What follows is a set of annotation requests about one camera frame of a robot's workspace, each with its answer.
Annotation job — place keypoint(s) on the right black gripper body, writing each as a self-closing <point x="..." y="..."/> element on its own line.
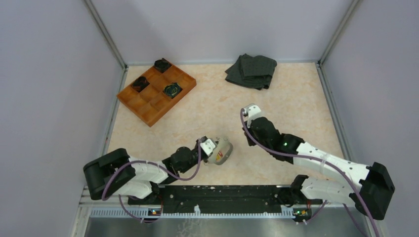
<point x="250" y="140"/>

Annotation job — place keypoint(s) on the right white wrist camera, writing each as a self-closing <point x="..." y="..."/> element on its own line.
<point x="251" y="112"/>

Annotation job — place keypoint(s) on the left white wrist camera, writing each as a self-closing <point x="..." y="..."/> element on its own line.
<point x="208" y="146"/>

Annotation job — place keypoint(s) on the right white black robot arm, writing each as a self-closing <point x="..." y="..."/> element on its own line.
<point x="368" y="187"/>

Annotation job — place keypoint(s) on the aluminium frame post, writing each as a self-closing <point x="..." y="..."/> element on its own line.
<point x="105" y="33"/>
<point x="339" y="31"/>

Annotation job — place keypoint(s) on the left aluminium frame post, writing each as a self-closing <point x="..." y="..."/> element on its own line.
<point x="105" y="33"/>

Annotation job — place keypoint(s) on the orange compartment tray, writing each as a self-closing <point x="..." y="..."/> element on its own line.
<point x="151" y="104"/>

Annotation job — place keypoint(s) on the black object left compartment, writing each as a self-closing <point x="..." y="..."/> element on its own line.
<point x="140" y="83"/>

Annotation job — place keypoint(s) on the black object back compartment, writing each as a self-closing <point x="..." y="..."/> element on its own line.
<point x="162" y="65"/>

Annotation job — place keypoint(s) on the white cable duct rail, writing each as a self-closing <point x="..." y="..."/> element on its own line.
<point x="146" y="213"/>

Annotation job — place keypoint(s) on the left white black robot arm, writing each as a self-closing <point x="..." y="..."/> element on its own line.
<point x="117" y="173"/>

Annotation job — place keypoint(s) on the black green coiled object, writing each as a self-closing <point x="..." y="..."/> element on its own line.
<point x="172" y="90"/>

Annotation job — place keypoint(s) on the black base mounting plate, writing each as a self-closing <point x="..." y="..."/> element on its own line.
<point x="233" y="199"/>

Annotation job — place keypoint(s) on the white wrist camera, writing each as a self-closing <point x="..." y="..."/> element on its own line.
<point x="208" y="146"/>
<point x="251" y="112"/>

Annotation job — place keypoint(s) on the right aluminium frame post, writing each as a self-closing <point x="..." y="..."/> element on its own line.
<point x="339" y="31"/>

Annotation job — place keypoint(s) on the dark grey folded cloth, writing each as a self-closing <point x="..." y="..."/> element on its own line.
<point x="254" y="72"/>

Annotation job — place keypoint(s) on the black object compartment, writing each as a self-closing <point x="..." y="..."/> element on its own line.
<point x="140" y="83"/>
<point x="162" y="65"/>

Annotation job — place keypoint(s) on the metal key holder plate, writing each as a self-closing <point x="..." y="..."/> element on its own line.
<point x="223" y="145"/>

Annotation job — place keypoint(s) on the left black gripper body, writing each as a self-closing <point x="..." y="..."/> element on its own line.
<point x="205" y="159"/>

